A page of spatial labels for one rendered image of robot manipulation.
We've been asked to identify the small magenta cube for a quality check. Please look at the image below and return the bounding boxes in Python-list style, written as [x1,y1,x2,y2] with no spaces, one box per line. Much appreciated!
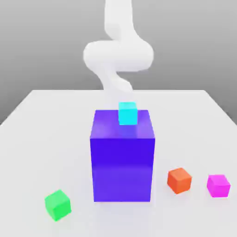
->
[206,174,231,198]

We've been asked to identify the small cyan cube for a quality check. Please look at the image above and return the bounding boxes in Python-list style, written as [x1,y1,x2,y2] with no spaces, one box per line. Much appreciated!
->
[118,101,138,126]

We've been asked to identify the large purple box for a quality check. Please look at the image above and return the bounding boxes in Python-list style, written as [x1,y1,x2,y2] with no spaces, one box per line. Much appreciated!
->
[89,109,156,203]

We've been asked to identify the small green cube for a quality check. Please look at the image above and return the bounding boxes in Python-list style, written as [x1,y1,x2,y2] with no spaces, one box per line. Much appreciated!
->
[44,189,72,222]

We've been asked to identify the small orange cube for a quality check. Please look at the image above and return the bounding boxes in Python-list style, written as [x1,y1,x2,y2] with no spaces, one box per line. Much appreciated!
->
[167,167,193,195]

